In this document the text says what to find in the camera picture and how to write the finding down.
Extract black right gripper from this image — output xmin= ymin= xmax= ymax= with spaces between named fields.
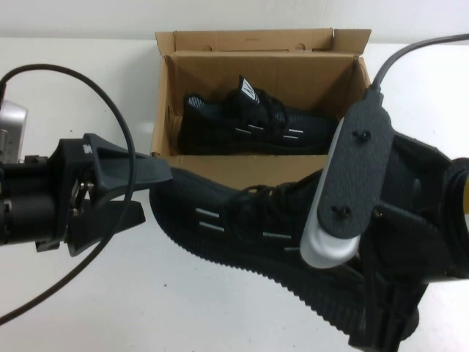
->
xmin=361 ymin=131 xmax=465 ymax=287

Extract brown cardboard shoe box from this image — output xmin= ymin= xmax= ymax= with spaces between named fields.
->
xmin=150 ymin=29 xmax=373 ymax=181

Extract black knit sneaker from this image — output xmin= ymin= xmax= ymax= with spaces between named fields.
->
xmin=177 ymin=75 xmax=344 ymax=155
xmin=147 ymin=166 xmax=368 ymax=348

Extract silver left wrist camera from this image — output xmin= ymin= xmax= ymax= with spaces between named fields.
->
xmin=0 ymin=98 xmax=30 ymax=163

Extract black left camera cable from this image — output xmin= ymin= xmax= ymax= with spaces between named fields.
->
xmin=0 ymin=64 xmax=139 ymax=331

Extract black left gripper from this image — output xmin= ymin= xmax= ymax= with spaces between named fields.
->
xmin=46 ymin=132 xmax=174 ymax=258

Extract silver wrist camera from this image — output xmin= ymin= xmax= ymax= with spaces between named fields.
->
xmin=299 ymin=95 xmax=394 ymax=271
xmin=0 ymin=98 xmax=30 ymax=163

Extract black camera cable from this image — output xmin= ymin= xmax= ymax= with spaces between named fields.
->
xmin=0 ymin=64 xmax=139 ymax=331
xmin=370 ymin=33 xmax=469 ymax=97

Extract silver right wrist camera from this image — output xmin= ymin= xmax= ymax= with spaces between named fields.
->
xmin=299 ymin=95 xmax=394 ymax=271

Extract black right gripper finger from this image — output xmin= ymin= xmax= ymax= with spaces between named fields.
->
xmin=347 ymin=274 xmax=421 ymax=352

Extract black right camera cable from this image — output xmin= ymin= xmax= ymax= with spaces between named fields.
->
xmin=370 ymin=33 xmax=469 ymax=97

